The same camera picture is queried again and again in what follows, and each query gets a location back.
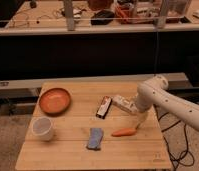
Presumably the orange tool on bench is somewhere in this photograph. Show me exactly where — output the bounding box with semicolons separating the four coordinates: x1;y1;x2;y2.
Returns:
115;5;132;24

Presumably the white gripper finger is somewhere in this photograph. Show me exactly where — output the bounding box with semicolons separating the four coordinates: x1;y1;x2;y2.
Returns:
136;112;148;128

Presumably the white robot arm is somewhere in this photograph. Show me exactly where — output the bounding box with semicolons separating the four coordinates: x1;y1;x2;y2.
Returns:
134;75;199;132

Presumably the grey metal post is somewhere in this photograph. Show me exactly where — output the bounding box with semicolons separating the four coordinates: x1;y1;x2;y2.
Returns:
63;0;75;31
155;0;169;29

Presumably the white paper cup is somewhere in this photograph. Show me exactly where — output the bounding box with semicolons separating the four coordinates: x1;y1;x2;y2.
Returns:
32;117;54;141

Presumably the white plastic bottle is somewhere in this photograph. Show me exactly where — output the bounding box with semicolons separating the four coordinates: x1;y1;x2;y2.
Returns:
112;95;138;115

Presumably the black object on bench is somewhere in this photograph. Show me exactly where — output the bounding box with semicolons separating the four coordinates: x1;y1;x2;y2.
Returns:
91;10;114;25

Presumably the dark chocolate bar box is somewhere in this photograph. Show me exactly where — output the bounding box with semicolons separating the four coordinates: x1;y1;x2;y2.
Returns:
96;96;112;119

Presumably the grey metal post left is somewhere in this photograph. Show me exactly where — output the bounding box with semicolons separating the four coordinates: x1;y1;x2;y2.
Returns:
63;0;75;31

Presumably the blue folded cloth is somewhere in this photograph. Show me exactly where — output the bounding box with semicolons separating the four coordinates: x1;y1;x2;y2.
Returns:
86;128;104;150

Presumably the orange ceramic bowl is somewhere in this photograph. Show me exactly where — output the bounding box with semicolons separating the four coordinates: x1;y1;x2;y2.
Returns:
39;88;71;116

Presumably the orange toy carrot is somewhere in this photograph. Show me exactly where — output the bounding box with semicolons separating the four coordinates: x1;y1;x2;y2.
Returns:
111;128;136;137

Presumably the grey metal post right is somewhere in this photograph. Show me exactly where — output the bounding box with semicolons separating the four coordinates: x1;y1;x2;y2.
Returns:
155;0;169;29

